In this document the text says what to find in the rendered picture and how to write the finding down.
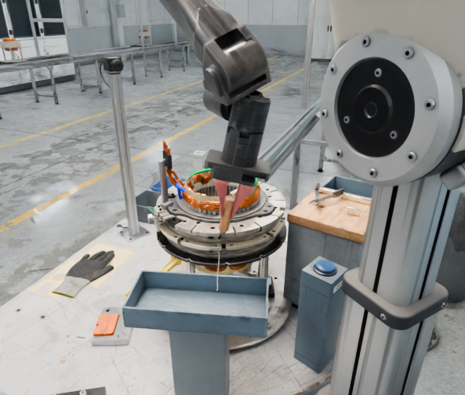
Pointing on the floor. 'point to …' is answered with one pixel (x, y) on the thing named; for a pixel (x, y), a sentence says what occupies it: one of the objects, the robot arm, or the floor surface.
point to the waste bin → (460, 265)
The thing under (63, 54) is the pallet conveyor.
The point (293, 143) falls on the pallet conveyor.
